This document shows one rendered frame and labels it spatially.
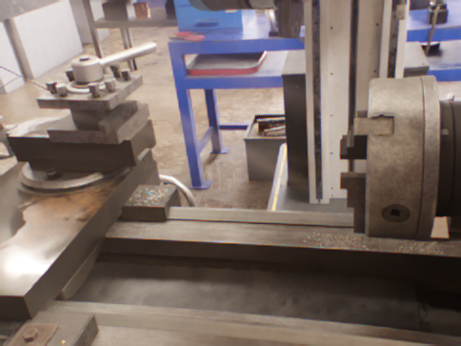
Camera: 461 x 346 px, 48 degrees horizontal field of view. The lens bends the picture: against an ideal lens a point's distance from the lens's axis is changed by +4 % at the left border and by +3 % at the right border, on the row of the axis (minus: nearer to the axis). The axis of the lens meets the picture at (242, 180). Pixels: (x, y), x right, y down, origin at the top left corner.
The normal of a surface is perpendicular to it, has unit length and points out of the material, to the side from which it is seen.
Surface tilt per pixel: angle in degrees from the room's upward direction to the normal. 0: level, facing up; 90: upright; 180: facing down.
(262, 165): 90
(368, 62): 90
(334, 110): 90
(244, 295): 6
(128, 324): 49
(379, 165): 67
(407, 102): 24
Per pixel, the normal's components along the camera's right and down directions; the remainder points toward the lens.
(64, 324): -0.10, -0.87
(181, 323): -0.22, -0.21
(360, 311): -0.32, -0.83
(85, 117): -0.25, 0.49
